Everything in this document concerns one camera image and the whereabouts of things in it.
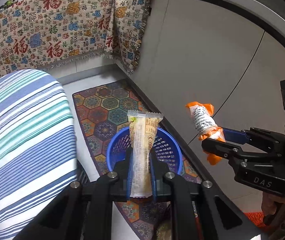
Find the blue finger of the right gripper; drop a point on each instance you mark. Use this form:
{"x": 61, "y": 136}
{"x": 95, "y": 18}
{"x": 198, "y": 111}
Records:
{"x": 239, "y": 137}
{"x": 217, "y": 150}

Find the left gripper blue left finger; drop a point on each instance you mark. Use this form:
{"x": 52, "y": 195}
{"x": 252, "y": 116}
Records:
{"x": 83, "y": 211}

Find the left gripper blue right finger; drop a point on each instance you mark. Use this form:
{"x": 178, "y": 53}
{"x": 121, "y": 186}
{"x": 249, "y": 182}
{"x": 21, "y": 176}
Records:
{"x": 199, "y": 211}

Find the orange white wrapper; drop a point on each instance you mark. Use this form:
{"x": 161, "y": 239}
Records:
{"x": 205, "y": 125}

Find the beige bread wrapper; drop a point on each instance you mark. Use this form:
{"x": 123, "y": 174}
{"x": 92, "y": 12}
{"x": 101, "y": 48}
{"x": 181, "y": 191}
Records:
{"x": 143, "y": 129}

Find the blue plastic trash basket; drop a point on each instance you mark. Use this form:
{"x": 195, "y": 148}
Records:
{"x": 165, "y": 146}

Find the grey kitchen counter cabinet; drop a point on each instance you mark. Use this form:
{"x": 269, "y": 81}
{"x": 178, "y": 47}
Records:
{"x": 197, "y": 50}

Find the person's right hand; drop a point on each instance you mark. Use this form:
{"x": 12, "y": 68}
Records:
{"x": 273, "y": 208}

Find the orange floor mat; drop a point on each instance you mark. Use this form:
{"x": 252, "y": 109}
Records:
{"x": 256, "y": 218}

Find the blue striped tablecloth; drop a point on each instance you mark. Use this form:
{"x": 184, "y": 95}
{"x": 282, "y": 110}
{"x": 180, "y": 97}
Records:
{"x": 37, "y": 147}

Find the patterned floral cloth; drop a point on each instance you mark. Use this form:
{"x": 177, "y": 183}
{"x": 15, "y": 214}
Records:
{"x": 36, "y": 34}

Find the black condiment rack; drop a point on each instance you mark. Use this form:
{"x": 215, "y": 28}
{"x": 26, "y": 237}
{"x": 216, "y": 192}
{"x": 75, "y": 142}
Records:
{"x": 7, "y": 4}

